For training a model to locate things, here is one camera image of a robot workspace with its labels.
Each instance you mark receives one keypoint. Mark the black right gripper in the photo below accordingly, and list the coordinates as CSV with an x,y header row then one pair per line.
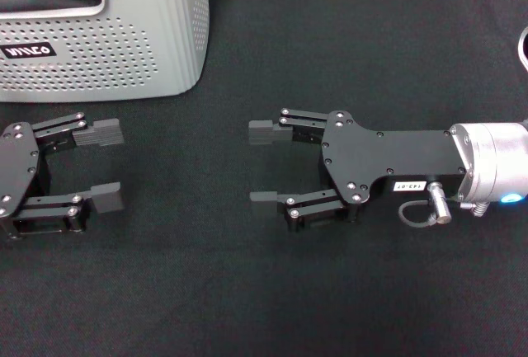
x,y
392,155

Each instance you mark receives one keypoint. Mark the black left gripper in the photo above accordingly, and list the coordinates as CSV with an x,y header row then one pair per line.
x,y
18,159

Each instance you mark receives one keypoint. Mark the silver elbow connector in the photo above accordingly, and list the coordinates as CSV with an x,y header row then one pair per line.
x,y
476,208

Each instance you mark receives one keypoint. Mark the grey perforated plastic storage basket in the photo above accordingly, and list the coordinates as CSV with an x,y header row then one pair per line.
x,y
123,43

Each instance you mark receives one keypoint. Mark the black tablecloth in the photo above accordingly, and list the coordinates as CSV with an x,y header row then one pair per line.
x,y
264,291

